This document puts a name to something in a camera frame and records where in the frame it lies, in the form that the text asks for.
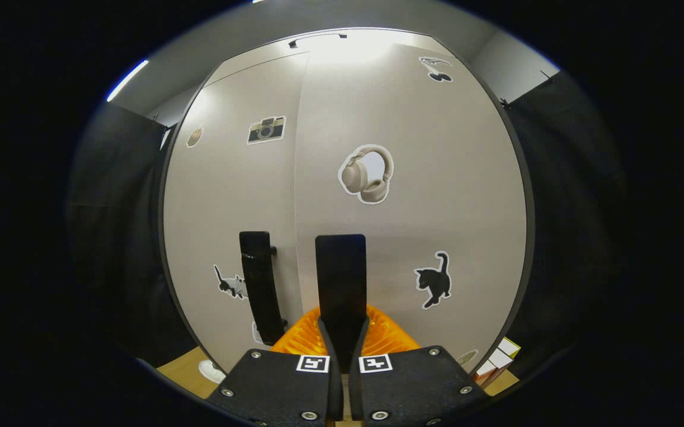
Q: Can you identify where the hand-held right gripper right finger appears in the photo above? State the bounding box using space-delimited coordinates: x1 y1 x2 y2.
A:
348 305 491 427

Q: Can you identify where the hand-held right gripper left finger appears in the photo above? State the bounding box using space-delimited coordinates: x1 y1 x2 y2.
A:
206 305 344 427

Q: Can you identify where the beige double-door shoe cabinet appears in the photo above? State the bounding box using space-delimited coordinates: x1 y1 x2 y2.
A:
157 27 535 380

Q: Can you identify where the beige cabinet door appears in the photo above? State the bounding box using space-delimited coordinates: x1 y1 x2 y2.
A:
163 52 310 371
293 42 526 374

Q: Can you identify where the white round object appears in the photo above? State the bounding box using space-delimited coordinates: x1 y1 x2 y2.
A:
198 359 227 384

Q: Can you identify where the orange and white book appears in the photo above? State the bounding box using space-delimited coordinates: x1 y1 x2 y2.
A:
474 359 498 386

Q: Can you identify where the black backdrop cloth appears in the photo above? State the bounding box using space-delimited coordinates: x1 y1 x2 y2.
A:
66 71 627 380

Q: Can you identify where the long ceiling light strip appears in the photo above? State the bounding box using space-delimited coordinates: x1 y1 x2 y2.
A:
107 59 149 103

